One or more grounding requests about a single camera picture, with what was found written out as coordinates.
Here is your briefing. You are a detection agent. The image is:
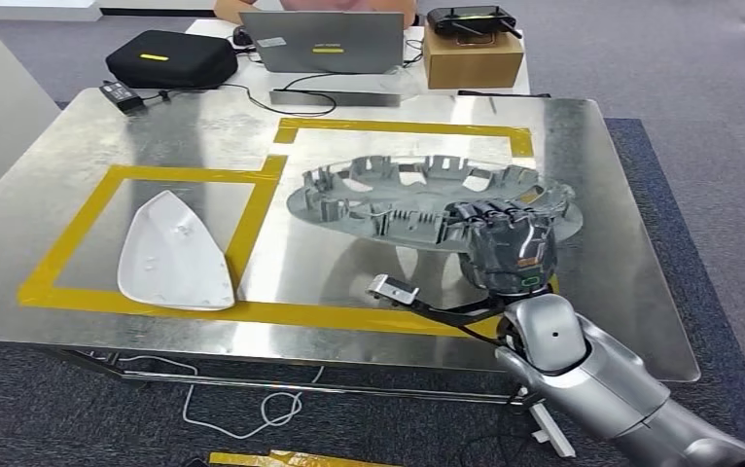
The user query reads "steel workbench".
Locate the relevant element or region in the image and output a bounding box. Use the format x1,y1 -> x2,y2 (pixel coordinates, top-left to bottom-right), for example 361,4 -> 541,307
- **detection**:
0,87 -> 702,413

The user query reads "yellow floor tape marking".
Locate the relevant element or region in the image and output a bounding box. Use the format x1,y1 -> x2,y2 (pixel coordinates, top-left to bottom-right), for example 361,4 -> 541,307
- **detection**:
207,449 -> 400,467

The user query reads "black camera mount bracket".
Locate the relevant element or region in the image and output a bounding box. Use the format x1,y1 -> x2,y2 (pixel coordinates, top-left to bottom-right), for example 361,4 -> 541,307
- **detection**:
405,293 -> 509,331

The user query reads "white triangular plastic part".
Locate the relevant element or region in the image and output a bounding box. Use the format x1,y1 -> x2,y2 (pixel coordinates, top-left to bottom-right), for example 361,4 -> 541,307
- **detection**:
116,189 -> 237,312

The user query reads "person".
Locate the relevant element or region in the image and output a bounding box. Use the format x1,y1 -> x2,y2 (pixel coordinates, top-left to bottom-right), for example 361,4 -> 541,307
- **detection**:
213,0 -> 419,30

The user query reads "grey plastic wheel cover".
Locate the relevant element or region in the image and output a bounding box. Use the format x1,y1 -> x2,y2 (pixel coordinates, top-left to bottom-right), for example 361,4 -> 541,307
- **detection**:
286,154 -> 585,254

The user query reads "grey laptop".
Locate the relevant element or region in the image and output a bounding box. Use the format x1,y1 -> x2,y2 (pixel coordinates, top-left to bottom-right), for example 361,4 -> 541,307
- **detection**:
238,9 -> 406,75

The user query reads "brown cardboard box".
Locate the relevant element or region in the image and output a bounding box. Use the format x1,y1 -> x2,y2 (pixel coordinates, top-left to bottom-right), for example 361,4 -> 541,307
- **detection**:
422,25 -> 526,90

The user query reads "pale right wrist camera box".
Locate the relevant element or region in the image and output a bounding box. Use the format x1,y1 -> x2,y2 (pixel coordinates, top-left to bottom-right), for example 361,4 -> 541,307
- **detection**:
367,273 -> 421,306

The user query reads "white power strip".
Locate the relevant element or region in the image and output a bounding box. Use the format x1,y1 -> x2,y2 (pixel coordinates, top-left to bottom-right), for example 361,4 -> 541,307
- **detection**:
526,402 -> 577,459

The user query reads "black laptop cable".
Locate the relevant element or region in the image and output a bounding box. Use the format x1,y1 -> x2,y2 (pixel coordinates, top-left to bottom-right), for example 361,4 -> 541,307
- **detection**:
143,38 -> 425,119

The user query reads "black zip case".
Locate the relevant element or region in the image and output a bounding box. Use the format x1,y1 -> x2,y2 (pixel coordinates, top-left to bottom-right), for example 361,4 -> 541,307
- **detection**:
104,28 -> 239,90

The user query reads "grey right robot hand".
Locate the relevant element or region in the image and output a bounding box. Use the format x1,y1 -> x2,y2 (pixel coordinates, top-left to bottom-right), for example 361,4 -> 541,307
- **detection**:
444,199 -> 559,298

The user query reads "black power adapter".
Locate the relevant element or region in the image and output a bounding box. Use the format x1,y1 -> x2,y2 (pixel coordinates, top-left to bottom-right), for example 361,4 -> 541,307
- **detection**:
99,79 -> 148,116

